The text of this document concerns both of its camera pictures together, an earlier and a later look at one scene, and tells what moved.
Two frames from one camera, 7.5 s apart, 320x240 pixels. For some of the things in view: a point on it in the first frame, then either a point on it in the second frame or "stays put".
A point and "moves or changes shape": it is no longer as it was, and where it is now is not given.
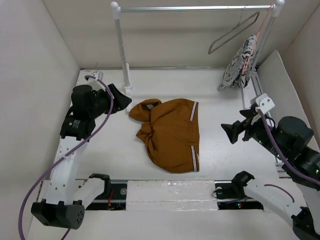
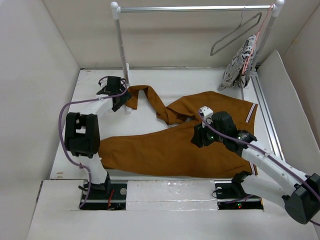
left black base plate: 118,201 stays put
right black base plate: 227,199 stays put
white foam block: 173,195 stays put
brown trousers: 171,134 moves or changes shape
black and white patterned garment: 237,70 stays put
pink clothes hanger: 252,45 stays put
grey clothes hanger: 240,22 moves or changes shape
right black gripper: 232,130 to 199,134
